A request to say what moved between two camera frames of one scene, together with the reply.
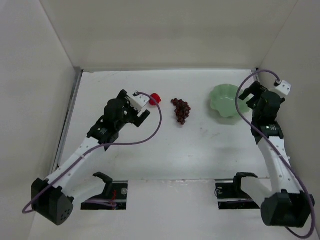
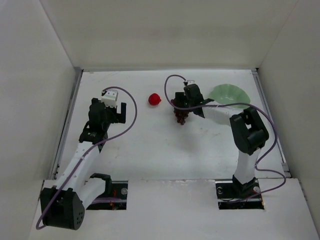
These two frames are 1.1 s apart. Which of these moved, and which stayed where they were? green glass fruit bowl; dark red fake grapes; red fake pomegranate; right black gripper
Moved: right black gripper
Stayed: green glass fruit bowl; dark red fake grapes; red fake pomegranate
